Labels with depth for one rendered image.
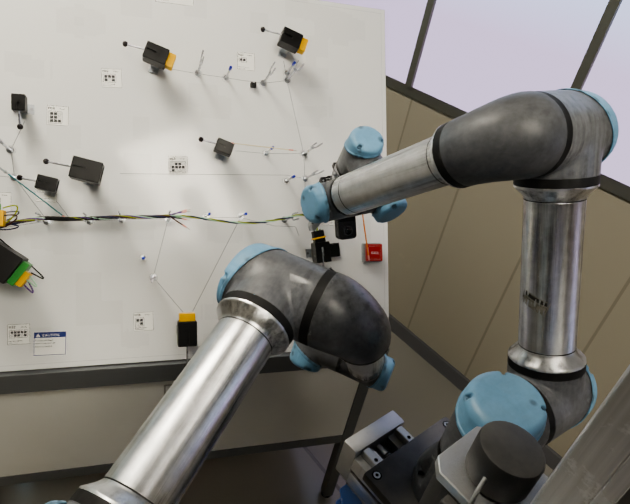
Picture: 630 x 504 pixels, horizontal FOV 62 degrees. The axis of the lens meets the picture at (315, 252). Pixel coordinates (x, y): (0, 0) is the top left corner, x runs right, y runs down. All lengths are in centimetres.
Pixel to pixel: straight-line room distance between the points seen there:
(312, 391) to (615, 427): 146
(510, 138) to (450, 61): 179
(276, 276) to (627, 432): 52
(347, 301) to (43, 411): 111
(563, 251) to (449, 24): 178
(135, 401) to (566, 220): 123
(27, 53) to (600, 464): 146
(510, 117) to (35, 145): 113
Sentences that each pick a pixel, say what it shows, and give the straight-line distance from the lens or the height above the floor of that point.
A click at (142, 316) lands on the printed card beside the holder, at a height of 97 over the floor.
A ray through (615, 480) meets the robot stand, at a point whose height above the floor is 172.
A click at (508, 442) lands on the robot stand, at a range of 50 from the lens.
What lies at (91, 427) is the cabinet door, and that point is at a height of 59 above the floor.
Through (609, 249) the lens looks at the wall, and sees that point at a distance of 225.
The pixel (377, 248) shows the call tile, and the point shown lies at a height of 113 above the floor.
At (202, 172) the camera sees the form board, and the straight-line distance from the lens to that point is 146.
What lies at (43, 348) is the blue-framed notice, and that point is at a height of 91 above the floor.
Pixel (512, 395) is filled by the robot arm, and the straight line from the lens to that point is 83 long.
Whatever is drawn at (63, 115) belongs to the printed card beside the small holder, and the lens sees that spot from 149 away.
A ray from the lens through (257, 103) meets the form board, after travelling 152.
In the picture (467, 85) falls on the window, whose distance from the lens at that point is 242.
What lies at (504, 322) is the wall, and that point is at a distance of 257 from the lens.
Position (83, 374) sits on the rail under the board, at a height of 85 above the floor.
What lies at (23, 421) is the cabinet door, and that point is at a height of 64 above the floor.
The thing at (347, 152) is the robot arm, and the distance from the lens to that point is 109.
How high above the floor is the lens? 192
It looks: 33 degrees down
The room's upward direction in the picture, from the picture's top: 12 degrees clockwise
